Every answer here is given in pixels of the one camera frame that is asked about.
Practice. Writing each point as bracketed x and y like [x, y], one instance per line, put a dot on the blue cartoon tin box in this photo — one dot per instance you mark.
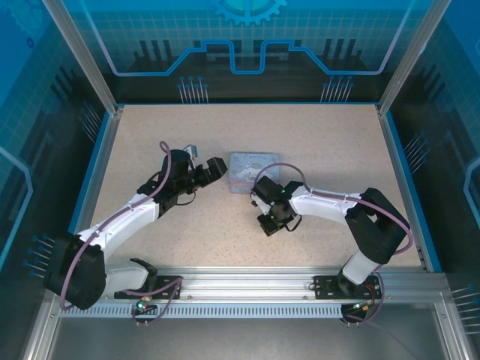
[243, 168]

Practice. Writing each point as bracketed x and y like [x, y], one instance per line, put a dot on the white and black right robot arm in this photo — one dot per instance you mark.
[326, 206]

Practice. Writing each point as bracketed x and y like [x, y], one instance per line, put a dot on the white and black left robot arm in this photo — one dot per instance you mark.
[112, 225]

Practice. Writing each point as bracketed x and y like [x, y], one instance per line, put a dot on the blue table edge trim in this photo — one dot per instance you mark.
[414, 187]
[92, 168]

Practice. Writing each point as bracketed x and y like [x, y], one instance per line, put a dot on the small connector with LED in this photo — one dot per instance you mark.
[362, 307]
[143, 305]

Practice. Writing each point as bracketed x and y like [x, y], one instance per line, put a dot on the grey metal panel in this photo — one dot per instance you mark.
[243, 341]

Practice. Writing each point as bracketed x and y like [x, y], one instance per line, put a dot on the aluminium mounting rail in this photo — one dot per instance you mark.
[247, 285]

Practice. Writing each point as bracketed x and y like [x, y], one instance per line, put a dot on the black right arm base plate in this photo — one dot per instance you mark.
[324, 287]

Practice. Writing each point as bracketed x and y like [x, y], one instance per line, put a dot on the aluminium side rail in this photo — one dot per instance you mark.
[401, 187]
[103, 161]

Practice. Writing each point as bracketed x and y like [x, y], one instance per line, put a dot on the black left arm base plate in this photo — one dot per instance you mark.
[168, 285]

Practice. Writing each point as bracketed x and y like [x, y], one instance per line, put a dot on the aluminium frame post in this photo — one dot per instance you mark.
[408, 60]
[86, 60]

